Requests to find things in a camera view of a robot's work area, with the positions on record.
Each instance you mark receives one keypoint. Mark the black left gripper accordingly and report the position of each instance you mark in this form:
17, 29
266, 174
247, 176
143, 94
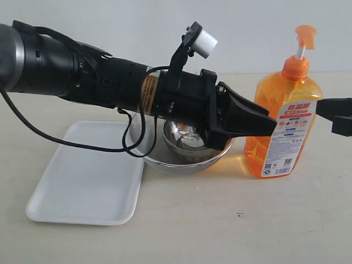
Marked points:
198, 101

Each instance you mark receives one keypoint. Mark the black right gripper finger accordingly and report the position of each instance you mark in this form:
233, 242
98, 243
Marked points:
341, 125
329, 108

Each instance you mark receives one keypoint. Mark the orange pump soap bottle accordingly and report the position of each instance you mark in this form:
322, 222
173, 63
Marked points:
291, 97

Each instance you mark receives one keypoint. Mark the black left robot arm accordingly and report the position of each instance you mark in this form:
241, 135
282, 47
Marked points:
39, 60

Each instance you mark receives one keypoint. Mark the small stainless steel bowl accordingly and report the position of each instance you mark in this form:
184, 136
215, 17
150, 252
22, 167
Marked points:
186, 143

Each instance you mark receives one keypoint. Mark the steel mesh strainer basket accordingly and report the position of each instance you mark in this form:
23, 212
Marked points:
157, 154

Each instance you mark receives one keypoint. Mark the white rectangular plastic tray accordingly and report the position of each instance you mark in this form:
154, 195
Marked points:
87, 187

